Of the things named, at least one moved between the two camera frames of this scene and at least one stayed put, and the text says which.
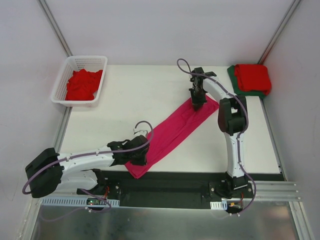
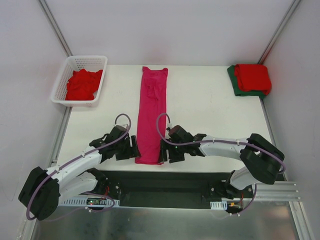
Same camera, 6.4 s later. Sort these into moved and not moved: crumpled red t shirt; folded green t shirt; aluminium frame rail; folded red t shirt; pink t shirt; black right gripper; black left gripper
Moved: black right gripper; pink t shirt; black left gripper
Not moved: crumpled red t shirt; folded red t shirt; folded green t shirt; aluminium frame rail
